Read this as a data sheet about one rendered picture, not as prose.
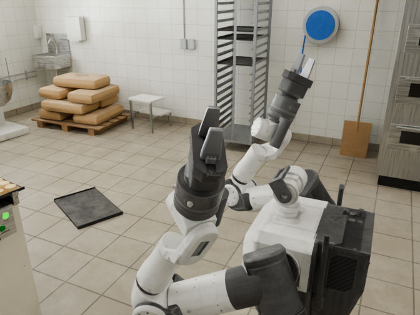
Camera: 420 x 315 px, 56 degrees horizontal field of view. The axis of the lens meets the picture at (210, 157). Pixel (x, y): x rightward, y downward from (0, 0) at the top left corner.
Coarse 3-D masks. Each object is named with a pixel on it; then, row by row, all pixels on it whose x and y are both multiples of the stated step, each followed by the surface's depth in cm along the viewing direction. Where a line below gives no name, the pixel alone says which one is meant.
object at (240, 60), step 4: (236, 56) 495; (240, 56) 494; (244, 56) 491; (228, 60) 471; (232, 60) 471; (236, 60) 471; (240, 60) 471; (244, 60) 471; (248, 60) 471; (256, 60) 471; (228, 64) 441; (232, 64) 439; (236, 64) 437; (240, 64) 436; (244, 64) 434; (248, 64) 441
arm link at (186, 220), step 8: (224, 192) 76; (168, 200) 79; (176, 200) 71; (224, 200) 76; (168, 208) 80; (176, 208) 72; (184, 208) 70; (216, 208) 72; (224, 208) 79; (176, 216) 76; (184, 216) 71; (192, 216) 71; (200, 216) 71; (208, 216) 71; (216, 216) 79; (184, 224) 73; (192, 224) 73; (216, 224) 81; (184, 232) 74
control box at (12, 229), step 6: (0, 210) 182; (6, 210) 183; (0, 216) 181; (12, 216) 186; (0, 222) 181; (6, 222) 184; (12, 222) 187; (6, 228) 185; (12, 228) 187; (0, 234) 183; (6, 234) 185; (0, 240) 183
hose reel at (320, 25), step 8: (320, 8) 438; (328, 8) 435; (312, 16) 443; (320, 16) 439; (328, 16) 436; (336, 16) 435; (304, 24) 451; (312, 24) 446; (320, 24) 442; (328, 24) 439; (336, 24) 437; (304, 32) 455; (312, 32) 449; (320, 32) 445; (328, 32) 442; (336, 32) 442; (304, 40) 460; (312, 40) 453; (320, 40) 449; (328, 40) 447
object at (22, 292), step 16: (0, 208) 183; (16, 208) 190; (16, 224) 192; (16, 240) 194; (0, 256) 188; (16, 256) 196; (0, 272) 190; (16, 272) 198; (0, 288) 192; (16, 288) 200; (32, 288) 208; (0, 304) 194; (16, 304) 202; (32, 304) 210
